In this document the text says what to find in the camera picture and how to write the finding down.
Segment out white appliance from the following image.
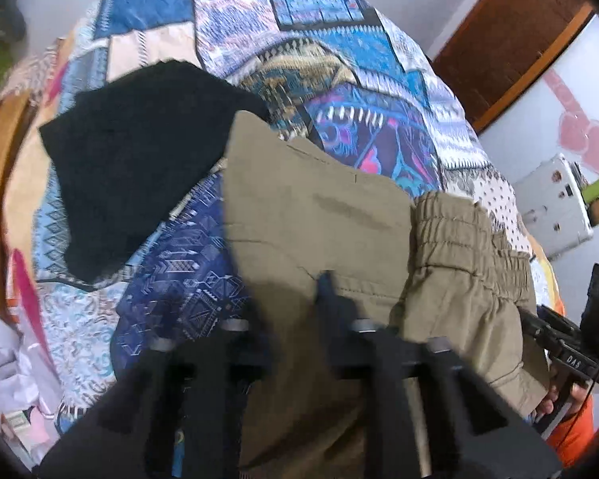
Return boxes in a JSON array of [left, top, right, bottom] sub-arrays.
[[509, 153, 595, 261]]

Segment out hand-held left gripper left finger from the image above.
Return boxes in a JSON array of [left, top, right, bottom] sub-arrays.
[[35, 319, 270, 479]]

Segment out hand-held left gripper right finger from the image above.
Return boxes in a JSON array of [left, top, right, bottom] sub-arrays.
[[315, 270, 565, 479]]

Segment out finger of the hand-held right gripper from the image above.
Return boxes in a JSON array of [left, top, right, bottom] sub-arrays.
[[520, 306, 562, 357]]

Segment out black cloth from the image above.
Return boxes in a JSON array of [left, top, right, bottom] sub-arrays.
[[38, 60, 273, 281]]

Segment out brown wooden door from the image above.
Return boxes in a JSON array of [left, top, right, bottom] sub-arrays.
[[432, 0, 595, 133]]

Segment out blue patchwork bedspread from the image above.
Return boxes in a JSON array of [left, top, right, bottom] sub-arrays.
[[0, 0, 560, 461]]

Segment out person's right hand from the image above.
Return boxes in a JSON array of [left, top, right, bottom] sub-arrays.
[[535, 366, 592, 422]]

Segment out khaki pants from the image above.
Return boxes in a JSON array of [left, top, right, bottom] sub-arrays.
[[221, 110, 553, 479]]

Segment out crumpled white papers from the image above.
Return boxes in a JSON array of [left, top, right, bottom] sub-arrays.
[[0, 309, 63, 466]]

